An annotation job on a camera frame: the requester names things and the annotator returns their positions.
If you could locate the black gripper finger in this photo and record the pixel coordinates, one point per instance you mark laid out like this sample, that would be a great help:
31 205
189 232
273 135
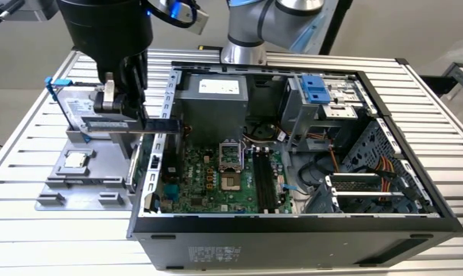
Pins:
135 92
117 105

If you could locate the RAM stick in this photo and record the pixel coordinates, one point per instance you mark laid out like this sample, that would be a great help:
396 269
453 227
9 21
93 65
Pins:
109 125
85 181

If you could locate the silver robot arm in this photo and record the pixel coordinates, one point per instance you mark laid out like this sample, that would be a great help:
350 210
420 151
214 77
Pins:
252 26

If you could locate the black RAM slot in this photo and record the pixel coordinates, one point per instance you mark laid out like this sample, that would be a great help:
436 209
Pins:
270 178
261 178

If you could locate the hard disk in blue carrier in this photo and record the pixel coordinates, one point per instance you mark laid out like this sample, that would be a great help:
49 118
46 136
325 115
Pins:
73 109

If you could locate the grey parts rack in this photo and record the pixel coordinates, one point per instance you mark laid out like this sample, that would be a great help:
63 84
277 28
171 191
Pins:
102 161

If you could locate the green graphics card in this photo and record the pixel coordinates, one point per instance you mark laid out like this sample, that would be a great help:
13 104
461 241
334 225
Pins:
143 161

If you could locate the grey power supply unit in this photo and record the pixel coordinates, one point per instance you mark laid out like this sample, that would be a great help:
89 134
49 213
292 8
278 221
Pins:
213 115

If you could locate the silver CPU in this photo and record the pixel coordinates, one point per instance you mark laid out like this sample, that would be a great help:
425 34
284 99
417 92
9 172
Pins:
77 159

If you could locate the yellow black connector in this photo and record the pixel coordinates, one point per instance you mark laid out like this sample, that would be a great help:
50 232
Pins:
203 47

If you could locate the green motherboard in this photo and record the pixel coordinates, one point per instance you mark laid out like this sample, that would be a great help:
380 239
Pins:
201 189

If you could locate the CPU socket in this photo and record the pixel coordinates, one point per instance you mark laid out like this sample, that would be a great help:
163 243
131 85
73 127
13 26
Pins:
232 181

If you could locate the silver drive cage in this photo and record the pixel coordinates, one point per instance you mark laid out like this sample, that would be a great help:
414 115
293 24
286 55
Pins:
297 115

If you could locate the blue plastic drive latch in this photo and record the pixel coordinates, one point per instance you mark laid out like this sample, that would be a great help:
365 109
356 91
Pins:
316 92

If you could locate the black open PC case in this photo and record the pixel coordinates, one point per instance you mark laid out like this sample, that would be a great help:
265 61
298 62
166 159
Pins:
254 247

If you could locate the metal disk bay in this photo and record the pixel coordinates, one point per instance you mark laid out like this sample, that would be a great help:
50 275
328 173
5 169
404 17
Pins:
354 184

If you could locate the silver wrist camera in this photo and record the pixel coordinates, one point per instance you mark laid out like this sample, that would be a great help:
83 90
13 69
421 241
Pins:
193 20

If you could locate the black upright post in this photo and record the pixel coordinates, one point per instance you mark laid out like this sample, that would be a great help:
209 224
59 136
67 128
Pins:
337 28

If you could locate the metal frame table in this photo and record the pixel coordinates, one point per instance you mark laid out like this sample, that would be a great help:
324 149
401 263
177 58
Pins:
462 72

